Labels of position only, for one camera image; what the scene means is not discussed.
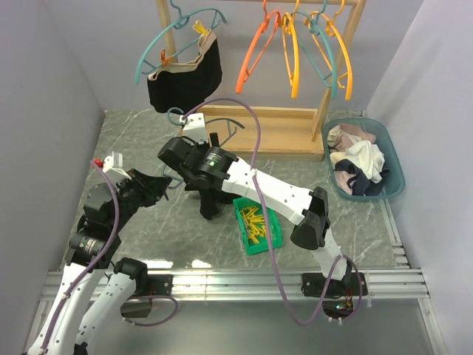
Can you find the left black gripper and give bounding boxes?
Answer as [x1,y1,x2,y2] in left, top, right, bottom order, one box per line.
[111,167,172,232]

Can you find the teal hanger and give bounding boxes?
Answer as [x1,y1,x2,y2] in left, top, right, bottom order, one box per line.
[162,106,245,189]
[291,1,338,100]
[135,1,228,85]

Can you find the black underwear front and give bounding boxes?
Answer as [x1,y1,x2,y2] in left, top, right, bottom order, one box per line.
[185,185,240,220]

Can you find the black underwear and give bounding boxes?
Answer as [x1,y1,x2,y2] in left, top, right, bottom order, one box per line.
[185,185,240,220]
[147,31,222,113]

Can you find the orange clothes hanger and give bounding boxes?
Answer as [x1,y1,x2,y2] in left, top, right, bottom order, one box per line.
[235,0,282,94]

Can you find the white underwear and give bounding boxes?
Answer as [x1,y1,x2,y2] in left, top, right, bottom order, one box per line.
[345,141,385,183]

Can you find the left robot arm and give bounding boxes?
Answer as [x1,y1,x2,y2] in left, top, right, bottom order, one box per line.
[27,169,173,354]

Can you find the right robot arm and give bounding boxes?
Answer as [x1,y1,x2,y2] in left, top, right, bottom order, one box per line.
[157,137,352,296]

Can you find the black underwear back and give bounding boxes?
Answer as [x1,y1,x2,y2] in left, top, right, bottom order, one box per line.
[147,31,222,113]

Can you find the yellow clothespin on teal hanger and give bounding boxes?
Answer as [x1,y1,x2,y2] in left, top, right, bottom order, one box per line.
[193,21,209,36]

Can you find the beige underwear in basket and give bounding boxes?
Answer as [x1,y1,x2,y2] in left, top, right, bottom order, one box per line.
[327,124,376,152]

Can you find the yellow hanger left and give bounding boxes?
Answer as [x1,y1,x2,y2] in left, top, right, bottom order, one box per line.
[281,0,300,99]

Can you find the yellow hanger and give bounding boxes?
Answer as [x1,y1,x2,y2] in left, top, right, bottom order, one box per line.
[281,0,300,99]
[304,0,353,101]

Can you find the navy underwear in basket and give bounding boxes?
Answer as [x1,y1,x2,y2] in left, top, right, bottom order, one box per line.
[334,159,390,196]

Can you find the yellow hanger right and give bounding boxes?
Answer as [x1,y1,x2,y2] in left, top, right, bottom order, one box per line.
[304,0,353,101]

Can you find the wooden clothes rack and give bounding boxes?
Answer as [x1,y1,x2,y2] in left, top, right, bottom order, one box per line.
[154,0,369,162]

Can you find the green plastic bin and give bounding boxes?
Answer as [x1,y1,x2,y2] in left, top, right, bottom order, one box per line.
[233,197,283,256]

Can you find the yellow clothespins in bin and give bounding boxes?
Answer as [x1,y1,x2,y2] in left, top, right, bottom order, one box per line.
[240,206,267,245]

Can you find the teal laundry basket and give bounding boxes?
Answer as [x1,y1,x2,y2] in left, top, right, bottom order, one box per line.
[322,118,405,202]

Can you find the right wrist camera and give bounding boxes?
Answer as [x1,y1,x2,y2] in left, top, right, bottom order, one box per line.
[180,112,208,145]

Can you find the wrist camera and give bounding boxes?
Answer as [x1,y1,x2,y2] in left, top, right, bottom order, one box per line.
[92,152,132,182]
[180,112,208,145]

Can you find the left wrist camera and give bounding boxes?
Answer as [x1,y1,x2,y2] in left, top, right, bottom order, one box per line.
[92,152,132,182]

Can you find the aluminium mounting rail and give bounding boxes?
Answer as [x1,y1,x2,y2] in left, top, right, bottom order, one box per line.
[26,266,447,354]

